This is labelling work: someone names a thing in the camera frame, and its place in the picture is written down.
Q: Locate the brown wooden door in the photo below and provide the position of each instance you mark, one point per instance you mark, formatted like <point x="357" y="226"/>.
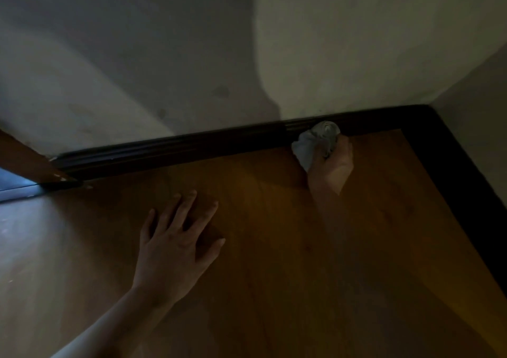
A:
<point x="27" y="163"/>

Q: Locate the person's left forearm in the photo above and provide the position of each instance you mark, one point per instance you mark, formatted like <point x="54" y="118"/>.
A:
<point x="119" y="326"/>

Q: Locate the long dark wooden baseboard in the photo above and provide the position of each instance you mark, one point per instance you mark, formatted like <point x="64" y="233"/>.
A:
<point x="198" y="145"/>

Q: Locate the short dark wooden baseboard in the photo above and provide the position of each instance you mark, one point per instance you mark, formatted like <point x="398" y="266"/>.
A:
<point x="455" y="187"/>

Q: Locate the person's left middle finger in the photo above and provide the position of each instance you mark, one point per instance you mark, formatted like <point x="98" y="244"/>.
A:
<point x="185" y="211"/>

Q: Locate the person's right fingers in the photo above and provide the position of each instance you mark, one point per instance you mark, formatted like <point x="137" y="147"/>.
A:
<point x="343" y="149"/>

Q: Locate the person's right forearm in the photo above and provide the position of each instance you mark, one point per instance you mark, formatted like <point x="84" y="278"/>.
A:
<point x="330" y="215"/>

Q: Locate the person's right hand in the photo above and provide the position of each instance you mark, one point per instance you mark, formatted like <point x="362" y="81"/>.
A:
<point x="330" y="173"/>

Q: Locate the person's left little finger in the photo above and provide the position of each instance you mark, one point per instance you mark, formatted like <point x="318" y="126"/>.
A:
<point x="147" y="229"/>

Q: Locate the grey cleaning cloth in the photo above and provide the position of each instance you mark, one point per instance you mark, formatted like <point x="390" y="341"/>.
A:
<point x="313" y="145"/>

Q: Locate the person's left hand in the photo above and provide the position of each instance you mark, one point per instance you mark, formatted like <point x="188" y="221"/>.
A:
<point x="168" y="262"/>

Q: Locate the person's left thumb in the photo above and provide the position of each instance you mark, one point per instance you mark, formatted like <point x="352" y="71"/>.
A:
<point x="212" y="252"/>

